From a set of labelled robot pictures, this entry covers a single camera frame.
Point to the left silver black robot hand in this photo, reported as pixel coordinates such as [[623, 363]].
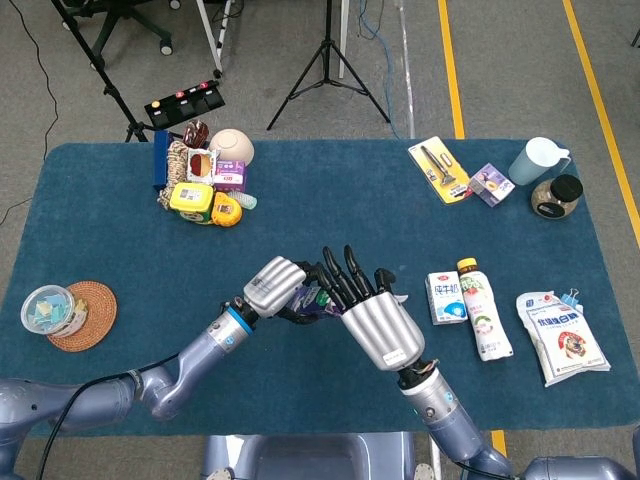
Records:
[[272, 285]]

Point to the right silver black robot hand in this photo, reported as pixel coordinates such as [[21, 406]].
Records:
[[385, 330]]

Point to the purple toothpaste box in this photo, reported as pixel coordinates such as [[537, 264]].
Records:
[[315, 302]]

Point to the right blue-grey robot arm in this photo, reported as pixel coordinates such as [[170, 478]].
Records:
[[440, 410]]

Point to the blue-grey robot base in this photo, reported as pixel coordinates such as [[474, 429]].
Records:
[[305, 457]]

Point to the purple white small box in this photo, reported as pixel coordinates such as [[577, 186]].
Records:
[[231, 175]]

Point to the blue rectangular block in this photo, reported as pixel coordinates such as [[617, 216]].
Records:
[[160, 160]]

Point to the black foot pedal box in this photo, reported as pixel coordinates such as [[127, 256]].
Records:
[[185, 102]]

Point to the white blue milk carton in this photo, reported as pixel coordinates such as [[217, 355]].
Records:
[[445, 300]]

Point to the yellow round tape measure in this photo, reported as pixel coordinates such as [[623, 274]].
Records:
[[226, 211]]

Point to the mint green brush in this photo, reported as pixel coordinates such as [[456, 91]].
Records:
[[247, 201]]

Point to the blue table mat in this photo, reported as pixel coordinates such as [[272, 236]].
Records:
[[320, 200]]

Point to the white drink bottle yellow cap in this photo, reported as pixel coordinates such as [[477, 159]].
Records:
[[482, 310]]

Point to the yellow lid container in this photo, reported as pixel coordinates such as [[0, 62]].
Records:
[[190, 200]]

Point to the beige bowl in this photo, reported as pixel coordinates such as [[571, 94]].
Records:
[[232, 145]]

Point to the small red object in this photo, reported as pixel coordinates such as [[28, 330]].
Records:
[[468, 194]]

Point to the brown snack bag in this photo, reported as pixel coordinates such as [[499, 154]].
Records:
[[196, 134]]

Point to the yellow razor blister pack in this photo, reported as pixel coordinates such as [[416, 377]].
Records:
[[440, 167]]

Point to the round woven coaster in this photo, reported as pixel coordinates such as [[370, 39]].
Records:
[[100, 315]]

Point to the white sugar bag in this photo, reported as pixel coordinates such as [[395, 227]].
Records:
[[565, 340]]

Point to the small purple white carton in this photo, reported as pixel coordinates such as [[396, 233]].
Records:
[[492, 184]]

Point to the blue binder clip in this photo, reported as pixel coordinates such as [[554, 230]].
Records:
[[571, 301]]

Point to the glass jar black lid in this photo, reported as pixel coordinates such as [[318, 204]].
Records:
[[557, 197]]

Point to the clear tub with paper pieces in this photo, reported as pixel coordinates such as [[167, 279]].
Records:
[[50, 310]]

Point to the light blue plastic pitcher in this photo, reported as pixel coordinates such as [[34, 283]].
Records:
[[535, 160]]

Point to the black tripod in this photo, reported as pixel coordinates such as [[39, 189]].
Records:
[[328, 45]]

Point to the white pole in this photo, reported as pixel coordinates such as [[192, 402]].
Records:
[[343, 40]]

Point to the black slanted light stand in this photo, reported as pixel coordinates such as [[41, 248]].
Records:
[[107, 85]]

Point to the black office chair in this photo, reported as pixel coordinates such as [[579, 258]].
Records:
[[115, 15]]

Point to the white metal frame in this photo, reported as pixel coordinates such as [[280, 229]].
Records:
[[212, 40]]

